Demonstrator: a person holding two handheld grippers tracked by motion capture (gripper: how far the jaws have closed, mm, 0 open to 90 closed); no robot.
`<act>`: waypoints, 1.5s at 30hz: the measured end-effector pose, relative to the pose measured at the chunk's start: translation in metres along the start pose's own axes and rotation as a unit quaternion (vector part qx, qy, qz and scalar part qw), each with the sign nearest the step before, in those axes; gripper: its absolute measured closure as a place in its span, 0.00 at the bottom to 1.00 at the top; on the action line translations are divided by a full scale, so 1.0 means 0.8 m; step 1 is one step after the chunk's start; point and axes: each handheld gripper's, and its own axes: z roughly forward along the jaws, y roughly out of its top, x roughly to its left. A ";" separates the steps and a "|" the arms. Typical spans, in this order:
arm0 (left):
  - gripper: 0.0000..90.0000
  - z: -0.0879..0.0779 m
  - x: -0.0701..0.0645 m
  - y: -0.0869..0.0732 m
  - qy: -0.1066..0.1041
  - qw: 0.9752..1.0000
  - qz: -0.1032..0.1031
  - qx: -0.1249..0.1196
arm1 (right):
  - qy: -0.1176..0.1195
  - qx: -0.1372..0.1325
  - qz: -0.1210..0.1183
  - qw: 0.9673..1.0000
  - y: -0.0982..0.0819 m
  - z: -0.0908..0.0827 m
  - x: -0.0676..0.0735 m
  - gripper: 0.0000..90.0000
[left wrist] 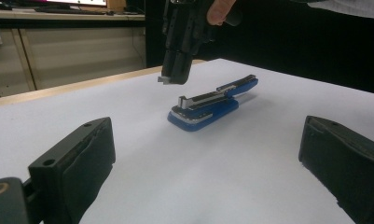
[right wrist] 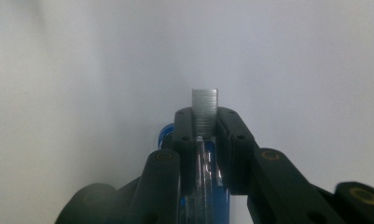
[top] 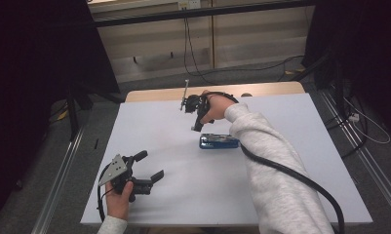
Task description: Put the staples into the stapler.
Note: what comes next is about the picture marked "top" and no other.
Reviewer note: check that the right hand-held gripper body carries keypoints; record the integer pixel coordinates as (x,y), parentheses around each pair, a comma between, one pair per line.
(193,102)

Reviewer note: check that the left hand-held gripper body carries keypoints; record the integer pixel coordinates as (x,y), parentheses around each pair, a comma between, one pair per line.
(115,169)

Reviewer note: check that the blue case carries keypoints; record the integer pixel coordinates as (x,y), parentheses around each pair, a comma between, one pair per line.
(217,143)

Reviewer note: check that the person's right hand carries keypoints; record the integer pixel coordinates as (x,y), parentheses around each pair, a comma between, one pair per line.
(218,108)

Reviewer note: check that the person's left hand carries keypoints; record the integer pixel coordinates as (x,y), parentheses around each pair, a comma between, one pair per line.
(118,204)

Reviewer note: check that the white table board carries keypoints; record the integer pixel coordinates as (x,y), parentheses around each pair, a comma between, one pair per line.
(183,195)

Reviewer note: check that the small black floor object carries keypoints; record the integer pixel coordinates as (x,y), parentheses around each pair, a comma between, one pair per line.
(96,144)

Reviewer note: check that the black metal stand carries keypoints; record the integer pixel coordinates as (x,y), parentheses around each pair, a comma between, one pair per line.
(73,113)

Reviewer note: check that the wooden cabinet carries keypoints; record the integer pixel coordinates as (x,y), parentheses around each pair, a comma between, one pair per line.
(248,42)

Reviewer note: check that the black horizontal bar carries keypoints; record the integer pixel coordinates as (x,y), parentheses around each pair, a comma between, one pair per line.
(196,13)

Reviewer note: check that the black curtain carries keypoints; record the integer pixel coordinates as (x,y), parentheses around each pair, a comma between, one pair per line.
(27,65)
(371,48)

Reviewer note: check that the white power plug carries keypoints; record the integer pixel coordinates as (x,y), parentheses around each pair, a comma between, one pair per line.
(354,117)

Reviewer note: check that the metal floor rail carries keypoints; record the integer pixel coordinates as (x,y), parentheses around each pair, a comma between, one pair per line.
(58,185)
(371,169)

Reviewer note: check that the white wall socket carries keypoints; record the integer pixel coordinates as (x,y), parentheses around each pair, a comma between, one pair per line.
(189,4)

